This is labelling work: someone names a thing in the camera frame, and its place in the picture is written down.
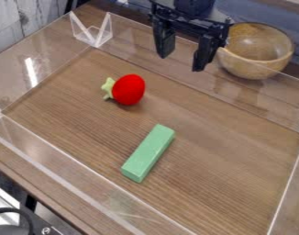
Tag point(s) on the red plush strawberry toy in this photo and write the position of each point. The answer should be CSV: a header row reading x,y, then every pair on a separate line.
x,y
126,90

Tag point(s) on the wooden bowl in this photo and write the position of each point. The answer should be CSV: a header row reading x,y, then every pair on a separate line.
x,y
258,51

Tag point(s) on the green rectangular block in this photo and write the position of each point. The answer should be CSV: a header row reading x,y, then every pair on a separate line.
x,y
145,157

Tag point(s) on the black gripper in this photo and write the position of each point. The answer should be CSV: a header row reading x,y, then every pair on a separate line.
x,y
197,18

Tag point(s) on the black table leg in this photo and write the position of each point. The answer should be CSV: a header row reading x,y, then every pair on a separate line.
x,y
31,203

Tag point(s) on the black device with logo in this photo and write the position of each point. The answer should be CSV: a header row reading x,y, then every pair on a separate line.
x,y
42,227

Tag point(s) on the clear acrylic tray enclosure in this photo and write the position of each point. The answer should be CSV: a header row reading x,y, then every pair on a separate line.
x,y
227,178

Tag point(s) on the clear acrylic corner bracket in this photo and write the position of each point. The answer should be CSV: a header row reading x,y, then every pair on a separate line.
x,y
92,35

